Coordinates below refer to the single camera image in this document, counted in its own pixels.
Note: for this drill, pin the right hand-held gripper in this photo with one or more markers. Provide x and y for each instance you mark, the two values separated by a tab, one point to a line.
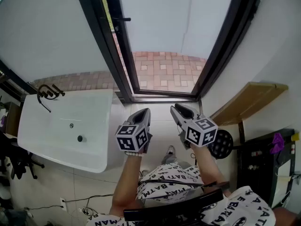
200	133

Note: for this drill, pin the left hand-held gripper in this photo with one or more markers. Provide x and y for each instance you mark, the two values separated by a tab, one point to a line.
129	138

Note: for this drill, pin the black-framed frosted glass door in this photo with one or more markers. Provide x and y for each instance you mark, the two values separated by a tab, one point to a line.
176	20

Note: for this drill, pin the person's right forearm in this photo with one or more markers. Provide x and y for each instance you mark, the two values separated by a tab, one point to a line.
207	166

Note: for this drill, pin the person's left forearm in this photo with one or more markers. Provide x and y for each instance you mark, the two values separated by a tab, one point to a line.
127	180

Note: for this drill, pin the white sneaker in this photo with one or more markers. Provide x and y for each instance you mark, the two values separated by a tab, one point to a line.
170	149
144	173

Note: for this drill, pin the grey trouser leg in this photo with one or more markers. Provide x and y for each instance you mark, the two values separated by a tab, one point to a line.
168	159

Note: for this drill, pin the white printed shirt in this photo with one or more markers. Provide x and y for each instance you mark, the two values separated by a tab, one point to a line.
164	175

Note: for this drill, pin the black drain plug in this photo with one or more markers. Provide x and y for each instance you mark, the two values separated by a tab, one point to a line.
80	138

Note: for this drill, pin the white bathtub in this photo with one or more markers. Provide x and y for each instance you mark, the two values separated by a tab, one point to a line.
65	131

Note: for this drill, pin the black shelf unit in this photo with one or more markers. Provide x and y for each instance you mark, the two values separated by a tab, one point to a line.
258	173

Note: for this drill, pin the black chest bar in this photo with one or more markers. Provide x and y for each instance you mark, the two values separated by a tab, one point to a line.
174	208

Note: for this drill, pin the purple cloth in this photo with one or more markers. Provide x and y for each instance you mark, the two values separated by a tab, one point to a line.
277	141

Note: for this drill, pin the black bathtub faucet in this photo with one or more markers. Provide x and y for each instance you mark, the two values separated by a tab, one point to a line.
48	93

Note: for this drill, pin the yellow cup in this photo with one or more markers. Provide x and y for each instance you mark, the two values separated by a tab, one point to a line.
295	136

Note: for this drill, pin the black office chair base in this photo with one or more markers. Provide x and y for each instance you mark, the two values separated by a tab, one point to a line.
30	163

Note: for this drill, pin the brown cabinet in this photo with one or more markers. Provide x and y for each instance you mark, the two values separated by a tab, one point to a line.
14	119

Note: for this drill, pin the frosted window panel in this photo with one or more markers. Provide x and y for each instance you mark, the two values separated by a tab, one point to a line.
47	32

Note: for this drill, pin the white wall socket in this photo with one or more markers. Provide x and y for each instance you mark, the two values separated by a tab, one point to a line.
63	204

